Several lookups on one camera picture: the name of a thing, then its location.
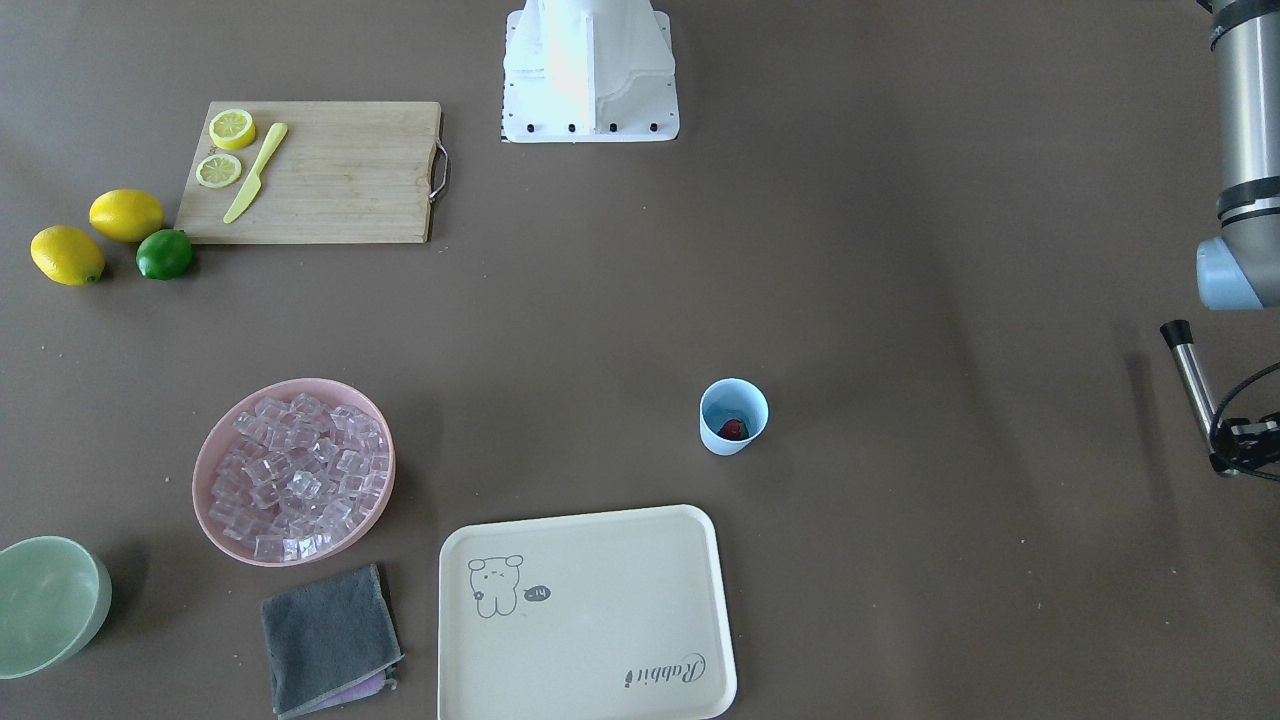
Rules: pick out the red strawberry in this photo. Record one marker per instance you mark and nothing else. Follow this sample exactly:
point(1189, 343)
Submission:
point(734, 430)

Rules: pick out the steel muddler black tip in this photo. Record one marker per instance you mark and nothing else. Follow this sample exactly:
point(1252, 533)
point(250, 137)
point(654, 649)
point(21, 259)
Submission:
point(1179, 339)

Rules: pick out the yellow lemon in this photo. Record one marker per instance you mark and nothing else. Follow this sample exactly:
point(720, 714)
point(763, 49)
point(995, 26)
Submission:
point(67, 255)
point(127, 215)

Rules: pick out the grey folded cloth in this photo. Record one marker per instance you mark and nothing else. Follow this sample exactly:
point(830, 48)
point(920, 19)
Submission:
point(330, 643)

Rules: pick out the lemon slice upper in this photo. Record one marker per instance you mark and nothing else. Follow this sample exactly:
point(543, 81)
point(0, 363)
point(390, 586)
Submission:
point(218, 171)

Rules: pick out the light blue cup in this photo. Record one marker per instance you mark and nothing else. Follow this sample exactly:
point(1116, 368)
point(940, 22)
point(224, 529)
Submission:
point(732, 412)

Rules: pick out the green ceramic bowl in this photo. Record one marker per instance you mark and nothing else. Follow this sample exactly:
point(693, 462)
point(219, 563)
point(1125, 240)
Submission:
point(55, 595)

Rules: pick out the pink bowl of ice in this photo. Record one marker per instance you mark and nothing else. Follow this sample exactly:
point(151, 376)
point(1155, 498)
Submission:
point(294, 473)

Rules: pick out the lemon slice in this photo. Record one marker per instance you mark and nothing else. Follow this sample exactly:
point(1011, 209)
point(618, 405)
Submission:
point(232, 129)
point(218, 171)

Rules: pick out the lemon slice lower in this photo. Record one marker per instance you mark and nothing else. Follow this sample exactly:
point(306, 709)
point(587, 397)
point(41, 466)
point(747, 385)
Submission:
point(232, 129)

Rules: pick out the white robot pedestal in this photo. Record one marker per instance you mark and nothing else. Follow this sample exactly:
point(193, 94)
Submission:
point(589, 72)

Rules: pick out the wooden cutting board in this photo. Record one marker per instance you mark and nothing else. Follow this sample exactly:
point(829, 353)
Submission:
point(345, 172)

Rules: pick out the green lime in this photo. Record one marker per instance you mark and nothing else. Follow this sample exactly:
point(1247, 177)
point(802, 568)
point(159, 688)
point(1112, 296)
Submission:
point(164, 255)

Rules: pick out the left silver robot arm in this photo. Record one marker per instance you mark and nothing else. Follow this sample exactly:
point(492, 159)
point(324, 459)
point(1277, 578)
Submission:
point(1238, 269)

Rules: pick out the cream rabbit tray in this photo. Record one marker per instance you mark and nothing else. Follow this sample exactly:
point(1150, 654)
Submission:
point(607, 615)

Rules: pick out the yellow lemon near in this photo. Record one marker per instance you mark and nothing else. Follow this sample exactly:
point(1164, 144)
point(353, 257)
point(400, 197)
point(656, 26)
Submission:
point(67, 255)

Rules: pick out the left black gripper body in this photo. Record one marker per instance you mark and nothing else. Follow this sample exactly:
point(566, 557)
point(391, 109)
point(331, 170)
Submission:
point(1250, 441)

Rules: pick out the yellow lemon far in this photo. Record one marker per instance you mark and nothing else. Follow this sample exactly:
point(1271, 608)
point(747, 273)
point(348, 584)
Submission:
point(127, 215)

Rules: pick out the yellow plastic knife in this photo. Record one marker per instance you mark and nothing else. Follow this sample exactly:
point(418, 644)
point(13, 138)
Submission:
point(252, 182)

